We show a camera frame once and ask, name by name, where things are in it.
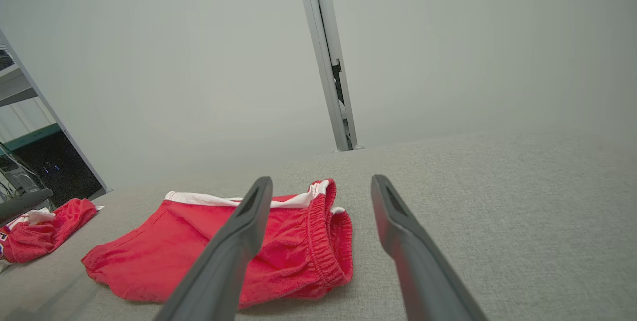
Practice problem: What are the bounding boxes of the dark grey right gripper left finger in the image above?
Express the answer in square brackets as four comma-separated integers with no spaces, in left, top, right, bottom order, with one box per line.
[153,176,274,321]

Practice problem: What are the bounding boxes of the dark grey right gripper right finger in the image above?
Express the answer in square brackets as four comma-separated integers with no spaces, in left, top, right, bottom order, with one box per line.
[370,174,489,321]

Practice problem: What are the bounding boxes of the red shorts with white trim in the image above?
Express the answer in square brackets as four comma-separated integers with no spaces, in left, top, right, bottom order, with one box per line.
[81,178,354,310]

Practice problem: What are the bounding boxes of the red jersey with white sleeves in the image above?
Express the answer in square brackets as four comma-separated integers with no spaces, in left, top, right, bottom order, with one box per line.
[0,198,98,265]

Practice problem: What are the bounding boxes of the grey partition joint post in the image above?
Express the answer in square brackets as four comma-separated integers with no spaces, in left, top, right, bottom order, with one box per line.
[293,0,360,153]

